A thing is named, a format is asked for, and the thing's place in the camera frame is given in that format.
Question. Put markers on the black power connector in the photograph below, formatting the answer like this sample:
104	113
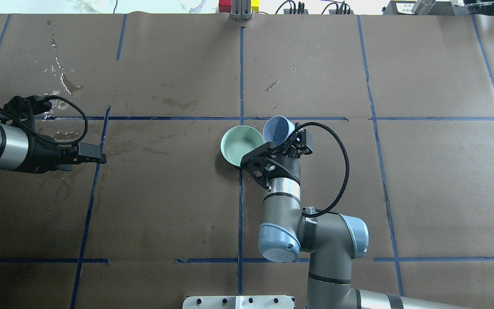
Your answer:
337	7
292	7

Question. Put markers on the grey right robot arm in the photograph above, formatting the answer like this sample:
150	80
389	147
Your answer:
288	228

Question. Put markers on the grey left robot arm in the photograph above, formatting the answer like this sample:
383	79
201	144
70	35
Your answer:
23	150

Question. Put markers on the aluminium camera post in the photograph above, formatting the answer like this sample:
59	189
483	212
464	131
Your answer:
241	10

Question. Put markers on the blue plastic cup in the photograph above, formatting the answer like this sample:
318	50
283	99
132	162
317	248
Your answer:
277	129

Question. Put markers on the black power connector left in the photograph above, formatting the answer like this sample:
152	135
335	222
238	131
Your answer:
292	7

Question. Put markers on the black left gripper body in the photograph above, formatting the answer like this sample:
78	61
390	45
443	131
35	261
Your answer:
44	155

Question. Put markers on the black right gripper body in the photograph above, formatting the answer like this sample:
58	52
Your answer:
292	168

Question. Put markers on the yellow block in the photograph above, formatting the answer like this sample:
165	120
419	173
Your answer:
255	5

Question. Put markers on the mint green bowl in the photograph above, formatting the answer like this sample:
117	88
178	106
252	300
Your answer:
238	141

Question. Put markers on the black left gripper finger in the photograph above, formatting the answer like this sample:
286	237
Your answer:
88	153

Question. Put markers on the black power connector right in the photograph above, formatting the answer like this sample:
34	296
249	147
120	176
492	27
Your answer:
337	7

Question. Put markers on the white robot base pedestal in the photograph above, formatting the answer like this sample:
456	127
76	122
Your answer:
240	302

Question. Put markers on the red block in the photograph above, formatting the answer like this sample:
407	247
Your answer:
225	6

